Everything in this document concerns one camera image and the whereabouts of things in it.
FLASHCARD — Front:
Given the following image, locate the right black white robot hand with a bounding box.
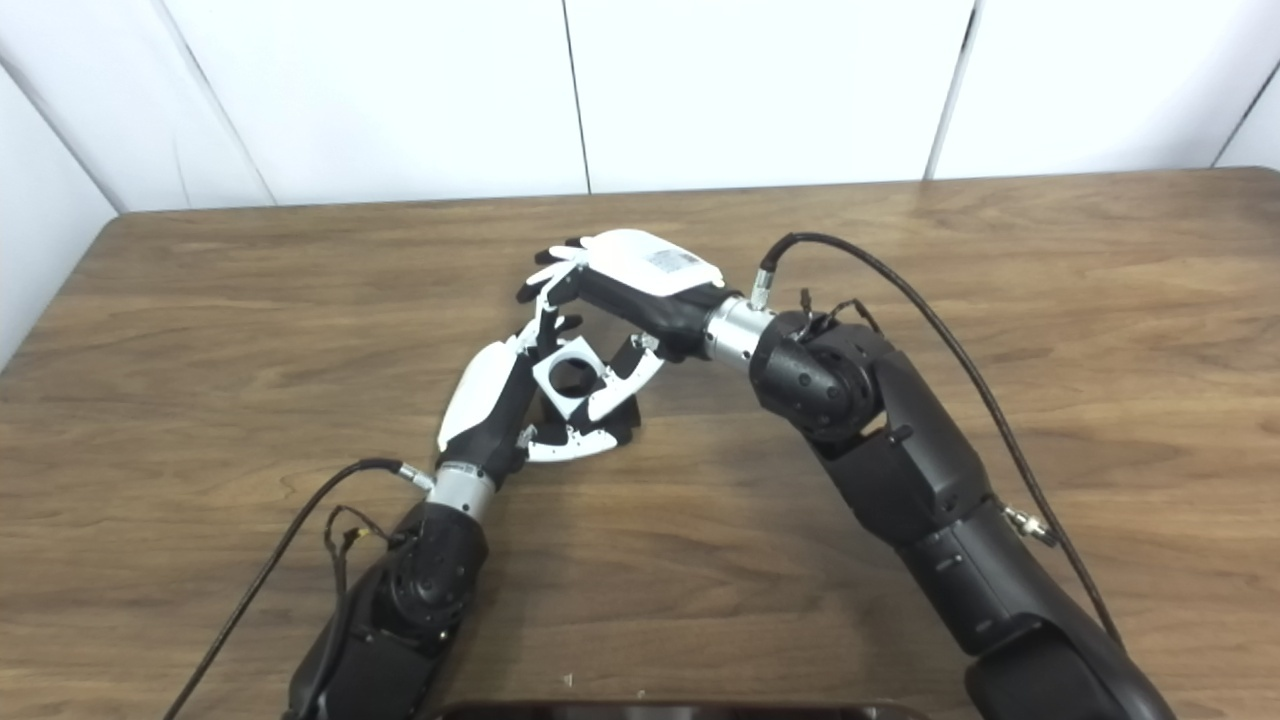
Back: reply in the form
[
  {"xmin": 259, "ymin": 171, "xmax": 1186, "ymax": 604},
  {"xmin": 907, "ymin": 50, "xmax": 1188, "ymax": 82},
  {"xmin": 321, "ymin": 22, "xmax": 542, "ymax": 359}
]
[{"xmin": 517, "ymin": 229, "xmax": 726, "ymax": 421}]

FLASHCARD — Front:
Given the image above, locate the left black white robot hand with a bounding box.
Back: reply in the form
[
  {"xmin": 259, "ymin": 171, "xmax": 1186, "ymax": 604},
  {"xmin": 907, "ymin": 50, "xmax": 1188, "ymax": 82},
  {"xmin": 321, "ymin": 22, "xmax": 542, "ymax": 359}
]
[{"xmin": 437, "ymin": 315, "xmax": 641, "ymax": 486}]

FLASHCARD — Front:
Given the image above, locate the white square piece with hole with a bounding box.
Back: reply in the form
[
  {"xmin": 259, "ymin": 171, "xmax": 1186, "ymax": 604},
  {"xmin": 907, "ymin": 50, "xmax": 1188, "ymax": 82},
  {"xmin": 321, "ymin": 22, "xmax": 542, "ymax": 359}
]
[{"xmin": 532, "ymin": 340, "xmax": 611, "ymax": 421}]

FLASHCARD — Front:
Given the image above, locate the black peg with square base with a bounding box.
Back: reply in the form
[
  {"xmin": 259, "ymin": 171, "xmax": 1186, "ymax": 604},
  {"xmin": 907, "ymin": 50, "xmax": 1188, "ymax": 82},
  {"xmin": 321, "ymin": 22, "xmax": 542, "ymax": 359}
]
[{"xmin": 538, "ymin": 358, "xmax": 643, "ymax": 451}]

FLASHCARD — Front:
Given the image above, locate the right arm thin wire bundle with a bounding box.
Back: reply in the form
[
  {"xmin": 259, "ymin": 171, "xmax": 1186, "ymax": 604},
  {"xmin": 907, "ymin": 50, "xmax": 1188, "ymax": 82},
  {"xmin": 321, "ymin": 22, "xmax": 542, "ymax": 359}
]
[{"xmin": 795, "ymin": 290, "xmax": 881, "ymax": 336}]

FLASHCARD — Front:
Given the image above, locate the arm thin wire bundle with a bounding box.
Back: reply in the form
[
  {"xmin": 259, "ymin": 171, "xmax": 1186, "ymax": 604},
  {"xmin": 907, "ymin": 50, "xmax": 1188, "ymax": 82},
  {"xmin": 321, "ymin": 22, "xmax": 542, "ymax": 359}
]
[
  {"xmin": 323, "ymin": 505, "xmax": 396, "ymax": 591},
  {"xmin": 795, "ymin": 290, "xmax": 881, "ymax": 336}
]

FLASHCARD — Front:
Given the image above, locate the left arm thin wire bundle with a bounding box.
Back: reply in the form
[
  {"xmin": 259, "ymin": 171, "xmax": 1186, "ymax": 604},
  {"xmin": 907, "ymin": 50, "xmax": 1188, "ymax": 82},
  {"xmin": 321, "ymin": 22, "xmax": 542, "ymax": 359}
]
[{"xmin": 323, "ymin": 505, "xmax": 396, "ymax": 591}]

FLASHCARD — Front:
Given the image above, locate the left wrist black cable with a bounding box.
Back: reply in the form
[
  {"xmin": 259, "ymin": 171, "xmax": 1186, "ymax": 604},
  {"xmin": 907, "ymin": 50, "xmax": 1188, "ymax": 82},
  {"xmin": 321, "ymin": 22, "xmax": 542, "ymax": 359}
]
[{"xmin": 165, "ymin": 458, "xmax": 436, "ymax": 720}]

